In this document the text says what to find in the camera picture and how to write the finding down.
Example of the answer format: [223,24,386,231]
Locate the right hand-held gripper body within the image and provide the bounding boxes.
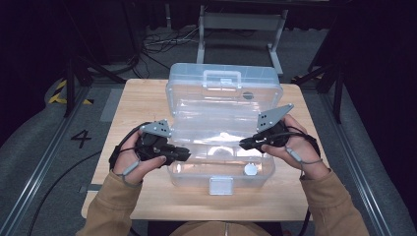
[256,103,295,152]

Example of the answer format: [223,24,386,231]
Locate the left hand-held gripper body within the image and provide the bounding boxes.
[136,119,178,165]

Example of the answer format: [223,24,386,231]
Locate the small white medicine bottle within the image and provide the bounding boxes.
[243,162,260,177]

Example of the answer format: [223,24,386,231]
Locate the clear plastic storage box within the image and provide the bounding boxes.
[165,62,284,197]

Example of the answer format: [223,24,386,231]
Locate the person's left hand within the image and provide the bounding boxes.
[113,132,167,185]

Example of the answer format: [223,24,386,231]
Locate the person's right hand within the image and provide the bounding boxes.
[262,114,330,180]

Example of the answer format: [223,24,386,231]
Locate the black metal stand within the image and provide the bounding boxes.
[291,62,345,124]
[63,55,127,118]

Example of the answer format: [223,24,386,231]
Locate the person's torso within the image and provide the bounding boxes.
[168,220,283,236]

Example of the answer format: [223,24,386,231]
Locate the yellow black floor tape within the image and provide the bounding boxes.
[48,79,94,106]

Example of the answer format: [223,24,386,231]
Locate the grey wrist strap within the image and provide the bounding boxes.
[121,158,144,189]
[284,146,324,180]

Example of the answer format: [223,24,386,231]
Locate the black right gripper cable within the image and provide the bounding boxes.
[281,131,323,236]

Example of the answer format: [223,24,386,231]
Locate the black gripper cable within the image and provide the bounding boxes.
[28,122,146,236]
[281,131,323,236]

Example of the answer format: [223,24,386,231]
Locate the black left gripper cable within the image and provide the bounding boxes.
[28,122,146,236]

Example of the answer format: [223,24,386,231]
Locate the bundle of floor cables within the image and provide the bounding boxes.
[141,28,201,82]

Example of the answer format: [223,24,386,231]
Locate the grey metal table frame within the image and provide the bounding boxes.
[195,4,289,78]

